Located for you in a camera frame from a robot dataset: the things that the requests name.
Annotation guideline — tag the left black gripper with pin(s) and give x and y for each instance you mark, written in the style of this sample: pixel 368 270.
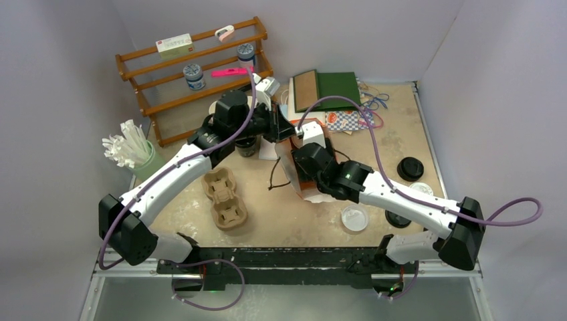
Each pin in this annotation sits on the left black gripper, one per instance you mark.
pixel 279 128

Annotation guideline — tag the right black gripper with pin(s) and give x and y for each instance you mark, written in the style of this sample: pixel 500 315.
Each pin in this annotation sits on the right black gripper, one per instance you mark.
pixel 303 174

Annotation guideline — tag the orange paper bag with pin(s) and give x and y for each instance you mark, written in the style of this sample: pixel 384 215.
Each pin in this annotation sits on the orange paper bag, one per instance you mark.
pixel 297 177

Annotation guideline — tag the white cup lid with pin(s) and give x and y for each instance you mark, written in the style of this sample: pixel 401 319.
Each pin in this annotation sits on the white cup lid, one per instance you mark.
pixel 355 218
pixel 422 187

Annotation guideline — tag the pulp cup carrier tray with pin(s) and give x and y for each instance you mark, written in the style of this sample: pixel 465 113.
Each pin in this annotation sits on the pulp cup carrier tray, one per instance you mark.
pixel 228 209

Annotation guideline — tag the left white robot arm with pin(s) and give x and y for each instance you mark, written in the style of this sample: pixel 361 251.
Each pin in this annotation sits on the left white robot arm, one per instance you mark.
pixel 124 222

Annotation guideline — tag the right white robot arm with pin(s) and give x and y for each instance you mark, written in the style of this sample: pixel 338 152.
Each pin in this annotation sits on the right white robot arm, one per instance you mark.
pixel 452 229

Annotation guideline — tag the black paper cup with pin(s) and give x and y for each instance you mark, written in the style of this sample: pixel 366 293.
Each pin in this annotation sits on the black paper cup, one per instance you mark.
pixel 246 147

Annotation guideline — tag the blue checkered paper bag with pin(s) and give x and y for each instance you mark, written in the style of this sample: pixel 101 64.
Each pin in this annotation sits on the blue checkered paper bag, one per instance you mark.
pixel 345 121

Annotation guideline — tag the green paper bag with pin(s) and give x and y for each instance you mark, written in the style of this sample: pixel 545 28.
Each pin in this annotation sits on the green paper bag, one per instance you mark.
pixel 312 85

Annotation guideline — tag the left white cup stack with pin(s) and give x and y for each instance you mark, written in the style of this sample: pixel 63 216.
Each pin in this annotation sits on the left white cup stack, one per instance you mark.
pixel 212 107

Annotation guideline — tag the pink marker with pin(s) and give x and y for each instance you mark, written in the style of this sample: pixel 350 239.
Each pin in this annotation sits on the pink marker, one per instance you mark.
pixel 231 72

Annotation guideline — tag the blue white jar right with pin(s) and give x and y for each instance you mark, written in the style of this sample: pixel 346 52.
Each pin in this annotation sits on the blue white jar right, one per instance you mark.
pixel 246 55

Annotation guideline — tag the blue white jar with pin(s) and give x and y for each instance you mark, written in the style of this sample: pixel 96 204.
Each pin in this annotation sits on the blue white jar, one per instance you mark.
pixel 246 55
pixel 194 77

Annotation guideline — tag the blue white jar left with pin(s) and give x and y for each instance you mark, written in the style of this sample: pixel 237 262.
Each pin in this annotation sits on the blue white jar left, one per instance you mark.
pixel 194 77

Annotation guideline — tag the black cup lid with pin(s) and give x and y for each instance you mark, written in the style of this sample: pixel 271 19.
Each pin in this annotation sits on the black cup lid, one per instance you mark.
pixel 410 169
pixel 396 220

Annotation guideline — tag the white pink clip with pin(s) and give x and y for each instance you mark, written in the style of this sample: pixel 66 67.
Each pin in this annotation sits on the white pink clip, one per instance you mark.
pixel 225 34

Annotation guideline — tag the wooden shelf rack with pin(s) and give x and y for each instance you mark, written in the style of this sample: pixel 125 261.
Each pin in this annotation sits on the wooden shelf rack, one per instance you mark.
pixel 177 71

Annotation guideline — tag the white green box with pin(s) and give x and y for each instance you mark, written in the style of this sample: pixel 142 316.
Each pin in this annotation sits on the white green box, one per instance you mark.
pixel 175 47

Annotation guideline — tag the green straw holder cup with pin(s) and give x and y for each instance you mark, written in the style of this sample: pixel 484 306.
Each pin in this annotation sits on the green straw holder cup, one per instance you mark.
pixel 151 166

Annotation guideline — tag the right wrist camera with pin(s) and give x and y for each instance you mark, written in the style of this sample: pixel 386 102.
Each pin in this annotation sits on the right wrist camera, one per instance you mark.
pixel 310 132

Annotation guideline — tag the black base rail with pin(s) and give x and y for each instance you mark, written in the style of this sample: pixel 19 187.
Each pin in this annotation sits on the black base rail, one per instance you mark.
pixel 360 268

